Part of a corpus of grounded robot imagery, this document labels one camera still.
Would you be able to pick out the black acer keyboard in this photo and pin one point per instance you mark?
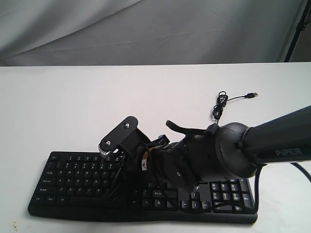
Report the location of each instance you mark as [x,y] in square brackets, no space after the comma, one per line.
[74,186]

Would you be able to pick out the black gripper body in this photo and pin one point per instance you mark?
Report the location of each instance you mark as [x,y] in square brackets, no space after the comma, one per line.
[184,164]

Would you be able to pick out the black tripod stand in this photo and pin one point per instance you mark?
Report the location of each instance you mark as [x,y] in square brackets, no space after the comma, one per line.
[299,29]

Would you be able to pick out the grey backdrop cloth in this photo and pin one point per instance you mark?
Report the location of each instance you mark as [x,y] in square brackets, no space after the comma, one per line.
[145,32]

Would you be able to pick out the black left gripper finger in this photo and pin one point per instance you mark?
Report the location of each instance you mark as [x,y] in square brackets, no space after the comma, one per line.
[120,192]

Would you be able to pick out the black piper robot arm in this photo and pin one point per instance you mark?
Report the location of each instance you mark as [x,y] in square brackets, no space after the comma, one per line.
[216,153]

